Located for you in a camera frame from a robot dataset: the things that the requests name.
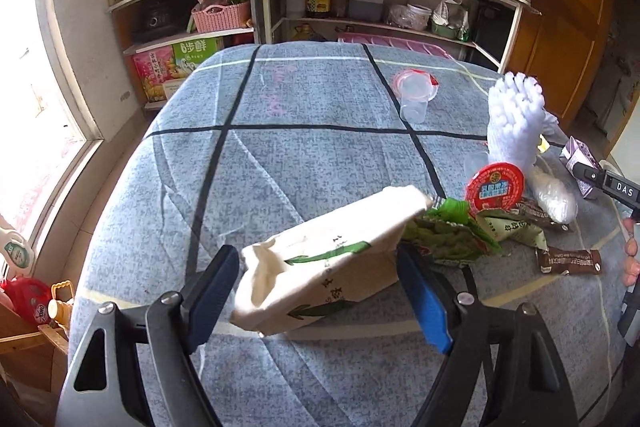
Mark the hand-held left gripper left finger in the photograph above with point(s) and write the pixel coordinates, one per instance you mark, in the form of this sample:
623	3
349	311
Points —
215	302

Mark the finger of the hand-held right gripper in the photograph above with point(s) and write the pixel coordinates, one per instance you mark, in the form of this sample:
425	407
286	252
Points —
589	177

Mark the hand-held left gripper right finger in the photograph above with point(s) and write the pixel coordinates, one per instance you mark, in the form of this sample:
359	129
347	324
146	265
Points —
425	307

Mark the purple drink carton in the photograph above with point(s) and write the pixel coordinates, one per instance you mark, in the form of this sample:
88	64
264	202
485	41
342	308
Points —
575	154

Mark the yellow snack packet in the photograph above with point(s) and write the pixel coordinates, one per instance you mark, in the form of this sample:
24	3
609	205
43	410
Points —
543	146

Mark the green snack bag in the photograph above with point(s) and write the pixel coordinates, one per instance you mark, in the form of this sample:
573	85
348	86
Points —
450	234

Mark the pale green snack wrapper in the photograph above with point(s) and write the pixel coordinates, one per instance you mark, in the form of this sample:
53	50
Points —
520	229

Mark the red lidded food cup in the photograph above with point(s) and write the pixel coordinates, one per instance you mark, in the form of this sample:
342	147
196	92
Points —
495	189

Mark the cream paper bag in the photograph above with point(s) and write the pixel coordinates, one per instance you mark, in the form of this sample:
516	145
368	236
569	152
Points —
320	267

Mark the person's right hand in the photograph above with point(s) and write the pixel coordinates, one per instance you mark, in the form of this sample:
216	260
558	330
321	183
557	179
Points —
632	252

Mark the brown snack wrapper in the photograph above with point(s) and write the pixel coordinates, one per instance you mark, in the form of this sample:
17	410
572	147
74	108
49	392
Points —
570	263

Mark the wooden door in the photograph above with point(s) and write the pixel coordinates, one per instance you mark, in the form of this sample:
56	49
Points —
570	32

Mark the red detergent bottle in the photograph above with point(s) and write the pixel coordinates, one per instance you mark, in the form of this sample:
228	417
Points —
25	302

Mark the clear cup with red lid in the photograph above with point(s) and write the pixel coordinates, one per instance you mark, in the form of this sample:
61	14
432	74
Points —
415	99

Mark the wooden crate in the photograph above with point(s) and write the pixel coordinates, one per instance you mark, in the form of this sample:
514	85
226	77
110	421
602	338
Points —
25	352

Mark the white bottle with green label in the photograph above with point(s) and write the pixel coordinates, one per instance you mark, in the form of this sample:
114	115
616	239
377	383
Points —
15	252

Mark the white plastic bags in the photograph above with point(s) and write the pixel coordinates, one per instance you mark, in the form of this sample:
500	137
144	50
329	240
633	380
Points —
452	9

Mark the white plastic jar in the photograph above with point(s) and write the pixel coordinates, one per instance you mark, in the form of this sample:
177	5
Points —
419	17

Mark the pink carton box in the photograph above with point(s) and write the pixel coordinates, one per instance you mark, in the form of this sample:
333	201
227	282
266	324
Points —
155	74

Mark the pink lidded storage box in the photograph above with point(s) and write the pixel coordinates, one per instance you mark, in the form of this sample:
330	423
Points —
395	43

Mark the green carton box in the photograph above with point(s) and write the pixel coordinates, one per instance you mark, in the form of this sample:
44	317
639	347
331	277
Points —
197	54

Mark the clear plastic bag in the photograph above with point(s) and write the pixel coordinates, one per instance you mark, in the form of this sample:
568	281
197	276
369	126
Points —
396	15

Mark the white framed window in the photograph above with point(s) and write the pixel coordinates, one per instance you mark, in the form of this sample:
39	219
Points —
30	107

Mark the yellow cooking oil bottle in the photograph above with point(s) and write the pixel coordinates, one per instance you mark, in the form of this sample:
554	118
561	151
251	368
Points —
305	33

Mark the black rice cooker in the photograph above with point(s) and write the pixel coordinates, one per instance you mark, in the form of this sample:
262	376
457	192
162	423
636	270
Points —
157	23

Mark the pink woven basket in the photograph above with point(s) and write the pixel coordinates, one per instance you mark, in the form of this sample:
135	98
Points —
222	17

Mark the glass jar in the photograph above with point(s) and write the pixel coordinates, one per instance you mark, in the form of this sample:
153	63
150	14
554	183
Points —
340	1

